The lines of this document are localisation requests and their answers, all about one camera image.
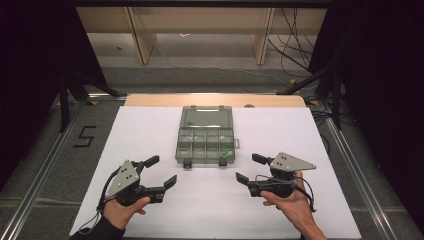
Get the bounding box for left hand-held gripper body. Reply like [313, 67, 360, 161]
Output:
[105, 159, 156, 207]

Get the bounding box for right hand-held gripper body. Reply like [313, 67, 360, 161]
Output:
[248, 152, 317, 199]

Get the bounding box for clear plastic compartment box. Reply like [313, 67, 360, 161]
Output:
[174, 105, 241, 169]

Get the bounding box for person's left hand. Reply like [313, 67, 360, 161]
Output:
[103, 196, 152, 230]

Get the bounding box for person's right hand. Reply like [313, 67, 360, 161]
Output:
[260, 170, 320, 234]

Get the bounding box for white table sheet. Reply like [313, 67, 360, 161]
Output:
[69, 105, 363, 240]

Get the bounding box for black metal stand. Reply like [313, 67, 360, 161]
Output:
[57, 69, 128, 133]
[276, 63, 345, 131]

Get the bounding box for light wooden shelf unit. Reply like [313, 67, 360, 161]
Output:
[75, 7, 328, 66]

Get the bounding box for left hand-held gripper cable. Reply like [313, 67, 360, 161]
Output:
[78, 166, 123, 234]

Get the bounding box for hand-held gripper cable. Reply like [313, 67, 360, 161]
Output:
[78, 166, 123, 234]
[294, 175, 318, 214]

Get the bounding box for right hand-held gripper cable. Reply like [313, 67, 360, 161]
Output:
[294, 175, 318, 214]

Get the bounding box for aluminium floor rail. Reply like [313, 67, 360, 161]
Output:
[324, 116, 399, 240]
[0, 99, 89, 240]

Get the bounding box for black floor cables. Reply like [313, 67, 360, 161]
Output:
[267, 8, 318, 73]

